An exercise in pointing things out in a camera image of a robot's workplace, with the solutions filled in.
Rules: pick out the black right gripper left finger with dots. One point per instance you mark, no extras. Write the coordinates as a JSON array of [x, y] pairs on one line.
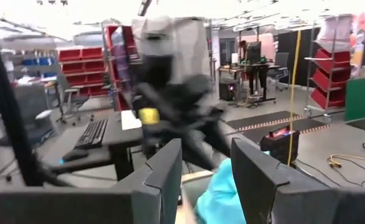
[[76, 208]]

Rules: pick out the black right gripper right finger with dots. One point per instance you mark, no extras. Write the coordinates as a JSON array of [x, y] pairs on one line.
[[294, 205]]

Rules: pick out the teal cloth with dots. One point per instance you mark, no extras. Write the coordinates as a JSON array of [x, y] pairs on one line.
[[222, 199]]

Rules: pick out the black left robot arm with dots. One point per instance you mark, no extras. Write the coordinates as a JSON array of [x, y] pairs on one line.
[[182, 105]]

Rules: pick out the black computer mouse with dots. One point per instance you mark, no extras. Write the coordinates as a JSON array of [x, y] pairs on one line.
[[75, 154]]

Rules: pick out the black plastic crate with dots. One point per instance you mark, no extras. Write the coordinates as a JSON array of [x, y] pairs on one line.
[[278, 149]]

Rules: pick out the black keyboard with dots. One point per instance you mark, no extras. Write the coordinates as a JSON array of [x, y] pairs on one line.
[[92, 133]]

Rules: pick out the black floor mat striped edge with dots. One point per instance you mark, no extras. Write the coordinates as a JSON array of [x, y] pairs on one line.
[[263, 118], [312, 126]]

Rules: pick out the grey desk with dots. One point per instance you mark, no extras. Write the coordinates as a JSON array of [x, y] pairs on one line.
[[117, 137]]

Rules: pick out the beige fabric storage bin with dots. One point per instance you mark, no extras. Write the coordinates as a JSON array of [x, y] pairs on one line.
[[197, 175]]

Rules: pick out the white paper sheet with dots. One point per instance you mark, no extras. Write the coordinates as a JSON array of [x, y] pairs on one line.
[[129, 119]]

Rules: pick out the grey office chair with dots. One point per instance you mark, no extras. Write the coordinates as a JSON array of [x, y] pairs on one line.
[[73, 99], [30, 102]]

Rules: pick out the green board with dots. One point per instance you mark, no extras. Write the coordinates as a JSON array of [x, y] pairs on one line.
[[362, 99]]

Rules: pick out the metal rack with red bins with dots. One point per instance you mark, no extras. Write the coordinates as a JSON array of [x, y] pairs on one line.
[[328, 77]]

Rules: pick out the black computer tower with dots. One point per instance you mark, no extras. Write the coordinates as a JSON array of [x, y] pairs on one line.
[[229, 90]]

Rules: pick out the dark office chair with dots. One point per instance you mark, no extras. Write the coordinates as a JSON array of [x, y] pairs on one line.
[[280, 67]]

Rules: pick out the black standing desk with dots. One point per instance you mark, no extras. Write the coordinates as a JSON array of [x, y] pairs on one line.
[[256, 70]]

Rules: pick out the shelf with red bins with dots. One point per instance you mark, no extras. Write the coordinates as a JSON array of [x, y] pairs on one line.
[[82, 67]]

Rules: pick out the shelf with blue bins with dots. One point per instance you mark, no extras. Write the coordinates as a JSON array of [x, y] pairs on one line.
[[39, 61]]

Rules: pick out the black computer monitor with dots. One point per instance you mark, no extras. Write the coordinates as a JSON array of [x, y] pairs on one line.
[[253, 53]]

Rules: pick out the tall red wrapped rack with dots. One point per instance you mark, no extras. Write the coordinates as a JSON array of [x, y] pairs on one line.
[[127, 37]]

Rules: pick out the white wrapped bundle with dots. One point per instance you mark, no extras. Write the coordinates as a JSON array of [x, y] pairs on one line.
[[334, 31]]

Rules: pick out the black metal rig frame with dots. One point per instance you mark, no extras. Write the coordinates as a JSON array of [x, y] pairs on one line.
[[11, 109]]

